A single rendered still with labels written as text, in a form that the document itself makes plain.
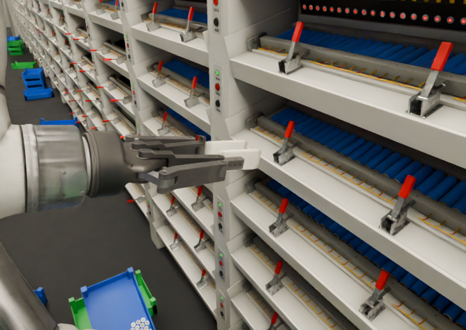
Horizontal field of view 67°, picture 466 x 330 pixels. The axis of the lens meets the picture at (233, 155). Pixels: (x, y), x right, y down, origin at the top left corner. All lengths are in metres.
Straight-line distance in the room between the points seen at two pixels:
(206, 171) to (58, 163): 0.16
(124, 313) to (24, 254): 0.76
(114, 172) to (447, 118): 0.41
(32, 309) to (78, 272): 0.97
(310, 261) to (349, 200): 0.20
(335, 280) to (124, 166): 0.52
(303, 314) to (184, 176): 0.62
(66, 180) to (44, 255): 1.70
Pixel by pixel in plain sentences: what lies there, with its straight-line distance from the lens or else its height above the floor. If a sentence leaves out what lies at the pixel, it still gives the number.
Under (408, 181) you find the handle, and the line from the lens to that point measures 0.58.
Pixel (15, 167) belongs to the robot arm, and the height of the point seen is 1.10.
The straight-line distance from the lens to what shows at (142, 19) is 1.45.
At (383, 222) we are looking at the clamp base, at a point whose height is 0.91.
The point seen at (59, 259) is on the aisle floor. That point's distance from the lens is 2.01.
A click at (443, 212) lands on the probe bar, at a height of 0.94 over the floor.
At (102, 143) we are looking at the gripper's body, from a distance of 0.40.
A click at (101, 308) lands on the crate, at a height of 0.10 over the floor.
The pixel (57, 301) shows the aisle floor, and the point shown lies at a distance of 1.81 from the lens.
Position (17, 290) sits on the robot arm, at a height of 0.65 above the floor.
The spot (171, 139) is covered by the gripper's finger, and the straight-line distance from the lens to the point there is 0.49.
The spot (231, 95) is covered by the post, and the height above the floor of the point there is 1.00.
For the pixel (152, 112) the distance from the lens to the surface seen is 1.53.
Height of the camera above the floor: 1.25
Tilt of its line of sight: 27 degrees down
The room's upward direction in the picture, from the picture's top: straight up
